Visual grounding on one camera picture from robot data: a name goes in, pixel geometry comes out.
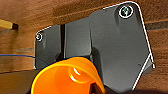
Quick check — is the thin blue cable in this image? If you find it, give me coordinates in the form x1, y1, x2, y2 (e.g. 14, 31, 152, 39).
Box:
0, 53, 49, 66

